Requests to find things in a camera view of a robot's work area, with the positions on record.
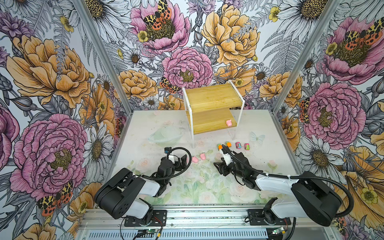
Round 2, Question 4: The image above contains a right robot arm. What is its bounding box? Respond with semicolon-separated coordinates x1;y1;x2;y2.
214;145;342;227

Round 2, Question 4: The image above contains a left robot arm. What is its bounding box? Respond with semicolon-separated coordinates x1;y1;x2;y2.
94;147;192;227

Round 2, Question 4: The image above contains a wooden two-tier shelf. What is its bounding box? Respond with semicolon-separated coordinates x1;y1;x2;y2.
182;80;245;148

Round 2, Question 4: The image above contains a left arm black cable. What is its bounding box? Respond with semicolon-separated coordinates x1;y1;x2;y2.
140;146;193;181

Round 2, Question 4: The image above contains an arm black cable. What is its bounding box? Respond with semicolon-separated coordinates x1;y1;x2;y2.
221;144;355;218
140;146;193;181

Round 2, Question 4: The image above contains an aluminium frame rail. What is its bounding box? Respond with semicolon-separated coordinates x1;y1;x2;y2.
77;205;337;230

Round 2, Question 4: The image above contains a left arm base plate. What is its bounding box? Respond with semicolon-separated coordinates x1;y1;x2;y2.
124;210;168;227

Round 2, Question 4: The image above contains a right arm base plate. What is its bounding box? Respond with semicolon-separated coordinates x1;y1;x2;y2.
244;209;291;226

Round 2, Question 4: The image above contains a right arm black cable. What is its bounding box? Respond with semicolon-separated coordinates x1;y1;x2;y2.
221;144;355;218

